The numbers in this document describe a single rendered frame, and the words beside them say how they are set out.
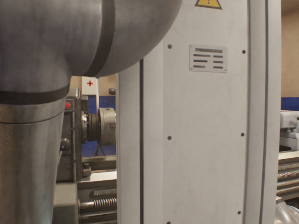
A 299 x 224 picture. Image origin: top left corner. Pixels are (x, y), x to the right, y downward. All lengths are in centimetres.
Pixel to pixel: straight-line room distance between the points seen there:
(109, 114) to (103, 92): 312
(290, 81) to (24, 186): 603
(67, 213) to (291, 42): 589
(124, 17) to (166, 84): 19
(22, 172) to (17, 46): 14
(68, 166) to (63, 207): 21
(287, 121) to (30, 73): 210
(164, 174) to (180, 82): 17
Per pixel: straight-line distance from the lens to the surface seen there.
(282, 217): 91
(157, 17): 27
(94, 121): 139
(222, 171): 47
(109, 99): 450
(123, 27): 25
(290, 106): 612
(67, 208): 119
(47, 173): 31
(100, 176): 131
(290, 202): 228
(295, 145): 222
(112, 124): 136
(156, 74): 40
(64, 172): 126
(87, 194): 134
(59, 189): 123
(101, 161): 163
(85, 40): 23
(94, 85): 436
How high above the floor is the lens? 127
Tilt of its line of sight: 3 degrees down
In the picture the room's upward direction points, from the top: straight up
